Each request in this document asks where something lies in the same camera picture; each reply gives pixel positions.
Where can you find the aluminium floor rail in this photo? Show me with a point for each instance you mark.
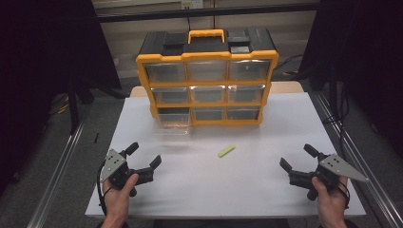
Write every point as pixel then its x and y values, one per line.
pixel 53 177
pixel 367 164

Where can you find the small black floor piece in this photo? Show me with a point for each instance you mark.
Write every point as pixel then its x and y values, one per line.
pixel 96 138

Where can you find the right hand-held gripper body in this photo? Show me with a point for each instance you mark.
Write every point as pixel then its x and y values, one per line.
pixel 335 166

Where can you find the white table sheet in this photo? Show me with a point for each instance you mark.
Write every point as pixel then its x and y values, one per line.
pixel 206 186

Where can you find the yellow-green stick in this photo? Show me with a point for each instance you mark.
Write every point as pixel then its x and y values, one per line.
pixel 226 151

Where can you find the yellow black organizer cabinet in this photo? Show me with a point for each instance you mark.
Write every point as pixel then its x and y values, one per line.
pixel 206 56

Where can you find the person's right hand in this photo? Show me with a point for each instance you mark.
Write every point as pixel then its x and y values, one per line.
pixel 332 204

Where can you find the black curtain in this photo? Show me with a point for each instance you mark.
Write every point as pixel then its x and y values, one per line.
pixel 38 63
pixel 367 63

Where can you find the white wall socket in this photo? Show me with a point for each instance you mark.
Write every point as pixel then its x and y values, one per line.
pixel 192 3

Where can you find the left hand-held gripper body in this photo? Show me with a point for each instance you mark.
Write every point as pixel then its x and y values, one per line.
pixel 114 161

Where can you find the black horizontal bar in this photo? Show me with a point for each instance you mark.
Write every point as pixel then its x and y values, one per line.
pixel 206 12

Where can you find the person's left hand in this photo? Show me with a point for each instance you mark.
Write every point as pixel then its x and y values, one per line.
pixel 115 202

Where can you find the clear plastic parts drawer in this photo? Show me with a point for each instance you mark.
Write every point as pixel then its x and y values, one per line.
pixel 172 125

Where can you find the set of clear cabinet drawers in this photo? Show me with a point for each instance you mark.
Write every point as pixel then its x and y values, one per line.
pixel 206 70

